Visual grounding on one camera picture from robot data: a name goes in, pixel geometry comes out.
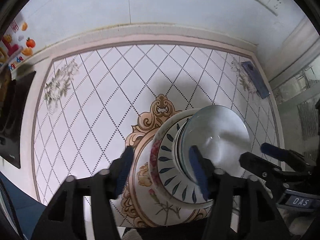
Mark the dark blue smartphone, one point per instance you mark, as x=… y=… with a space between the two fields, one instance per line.
x=256 y=79

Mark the large floral ceramic bowl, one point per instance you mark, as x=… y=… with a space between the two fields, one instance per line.
x=144 y=199

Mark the blue dotted white bowl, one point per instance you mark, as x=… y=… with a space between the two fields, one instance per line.
x=220 y=135

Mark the plain white rimmed bowl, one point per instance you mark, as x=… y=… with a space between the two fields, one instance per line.
x=176 y=150

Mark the blue leaf pattern plate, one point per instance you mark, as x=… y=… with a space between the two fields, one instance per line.
x=181 y=191

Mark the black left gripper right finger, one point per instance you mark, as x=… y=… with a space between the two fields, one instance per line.
x=242 y=208

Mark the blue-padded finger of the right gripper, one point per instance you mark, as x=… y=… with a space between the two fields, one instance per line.
x=280 y=154

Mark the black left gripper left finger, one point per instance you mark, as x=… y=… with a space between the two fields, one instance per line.
x=63 y=218

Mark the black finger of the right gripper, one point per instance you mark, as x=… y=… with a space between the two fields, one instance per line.
x=259 y=166

